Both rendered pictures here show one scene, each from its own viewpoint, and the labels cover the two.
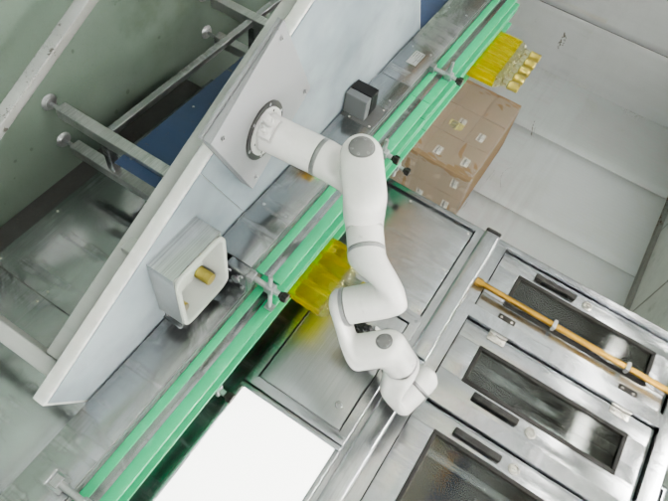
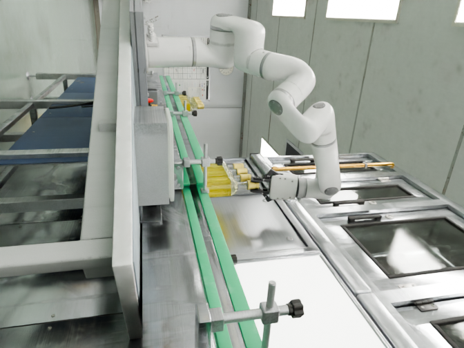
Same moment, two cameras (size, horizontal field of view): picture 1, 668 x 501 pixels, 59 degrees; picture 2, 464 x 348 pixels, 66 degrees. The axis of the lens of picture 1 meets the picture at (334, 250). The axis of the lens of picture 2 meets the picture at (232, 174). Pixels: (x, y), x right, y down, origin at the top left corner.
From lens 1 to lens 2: 120 cm
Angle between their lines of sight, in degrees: 43
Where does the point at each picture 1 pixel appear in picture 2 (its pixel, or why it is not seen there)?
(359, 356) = (315, 119)
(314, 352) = (242, 227)
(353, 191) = (245, 23)
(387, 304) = (308, 75)
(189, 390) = (213, 248)
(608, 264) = not seen: hidden behind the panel
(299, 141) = (178, 39)
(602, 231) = not seen: hidden behind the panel
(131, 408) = (188, 275)
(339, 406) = (291, 238)
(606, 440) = (395, 190)
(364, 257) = (277, 56)
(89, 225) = not seen: outside the picture
